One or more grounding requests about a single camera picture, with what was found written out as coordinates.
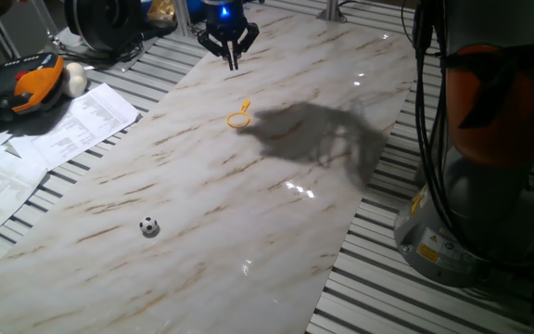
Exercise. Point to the gold foil bag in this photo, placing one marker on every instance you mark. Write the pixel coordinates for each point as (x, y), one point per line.
(161, 14)

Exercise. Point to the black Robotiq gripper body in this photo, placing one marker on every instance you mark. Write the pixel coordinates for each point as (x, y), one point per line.
(224, 18)

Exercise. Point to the blue cloth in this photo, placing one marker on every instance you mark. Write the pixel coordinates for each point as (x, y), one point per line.
(195, 4)

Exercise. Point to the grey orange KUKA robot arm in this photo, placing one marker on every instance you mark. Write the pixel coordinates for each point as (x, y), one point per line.
(489, 116)

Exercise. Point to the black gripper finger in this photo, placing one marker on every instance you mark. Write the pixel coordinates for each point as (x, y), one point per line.
(213, 44)
(247, 39)

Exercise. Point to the small black white soccer ball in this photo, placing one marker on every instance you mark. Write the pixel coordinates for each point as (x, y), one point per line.
(148, 225)

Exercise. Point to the white bone shaped toy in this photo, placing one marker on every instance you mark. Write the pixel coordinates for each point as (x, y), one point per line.
(74, 80)

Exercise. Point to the orange black teach pendant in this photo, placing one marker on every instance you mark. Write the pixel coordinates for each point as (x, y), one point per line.
(26, 86)

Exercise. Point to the aluminium profile strut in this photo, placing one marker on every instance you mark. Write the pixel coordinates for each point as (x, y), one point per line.
(182, 18)
(332, 11)

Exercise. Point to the marble pattern table sheet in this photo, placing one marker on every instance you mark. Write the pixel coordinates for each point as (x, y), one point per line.
(248, 255)

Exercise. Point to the black round spool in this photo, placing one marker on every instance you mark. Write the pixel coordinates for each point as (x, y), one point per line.
(105, 23)

